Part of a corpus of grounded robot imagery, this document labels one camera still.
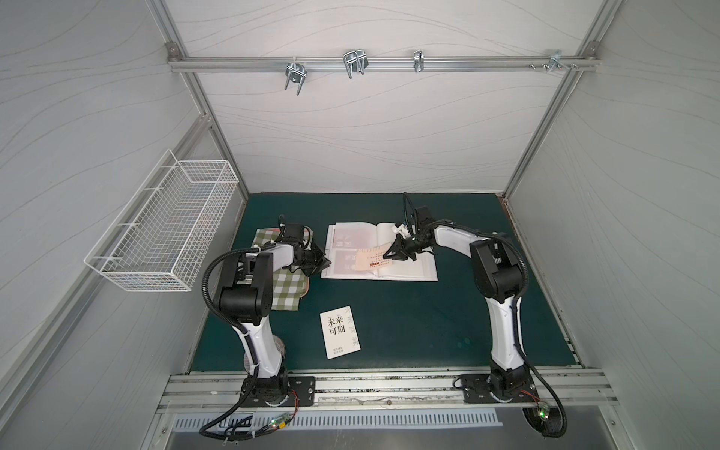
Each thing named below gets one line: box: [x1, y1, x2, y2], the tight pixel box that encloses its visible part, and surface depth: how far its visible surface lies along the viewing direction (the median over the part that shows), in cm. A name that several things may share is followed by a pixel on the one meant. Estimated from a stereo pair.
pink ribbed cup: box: [272, 334, 286, 360], surface depth 79 cm
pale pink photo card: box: [355, 242, 393, 271], surface depth 100 cm
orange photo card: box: [333, 248, 359, 275], surface depth 101 cm
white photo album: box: [321, 221, 439, 282], surface depth 101 cm
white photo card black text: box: [319, 304, 362, 360], surface depth 86 cm
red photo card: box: [333, 225, 377, 250], surface depth 107 cm
